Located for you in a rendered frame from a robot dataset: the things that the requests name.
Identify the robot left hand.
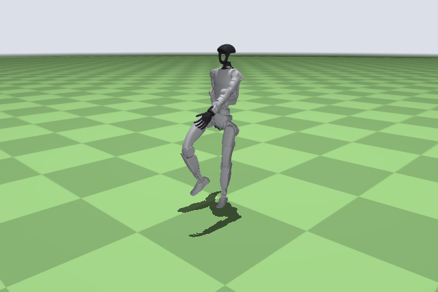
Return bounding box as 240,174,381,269
194,106,215,130

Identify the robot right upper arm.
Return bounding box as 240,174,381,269
209,69,215,98

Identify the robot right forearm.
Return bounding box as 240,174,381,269
211,97,219,111

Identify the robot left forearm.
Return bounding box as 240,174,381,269
212,89,231,114

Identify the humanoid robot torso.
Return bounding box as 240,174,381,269
213,65,240,129

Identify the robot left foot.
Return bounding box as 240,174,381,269
216,196,228,208

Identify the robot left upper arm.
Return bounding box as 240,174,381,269
220,70,244,95

